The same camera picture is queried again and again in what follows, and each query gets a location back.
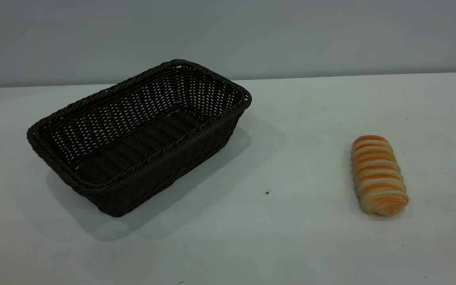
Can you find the dark brown wicker basket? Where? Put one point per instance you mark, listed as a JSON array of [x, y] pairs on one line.
[[133, 150]]

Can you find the striped orange bread roll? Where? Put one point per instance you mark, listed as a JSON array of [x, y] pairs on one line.
[[378, 178]]

